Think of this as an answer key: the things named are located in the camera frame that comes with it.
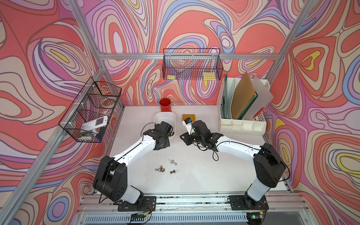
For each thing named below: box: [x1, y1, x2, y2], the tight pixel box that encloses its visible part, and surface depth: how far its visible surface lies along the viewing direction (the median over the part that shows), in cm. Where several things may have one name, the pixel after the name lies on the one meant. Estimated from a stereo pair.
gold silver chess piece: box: [154, 165, 166, 173], surface depth 86 cm
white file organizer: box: [216, 76, 271, 136], surface depth 103 cm
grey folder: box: [242, 75, 274, 121], surface depth 92 cm
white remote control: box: [81, 115, 108, 131], surface depth 70 cm
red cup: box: [159, 97, 173, 113], surface depth 110 cm
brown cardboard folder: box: [231, 71, 256, 120], surface depth 103 cm
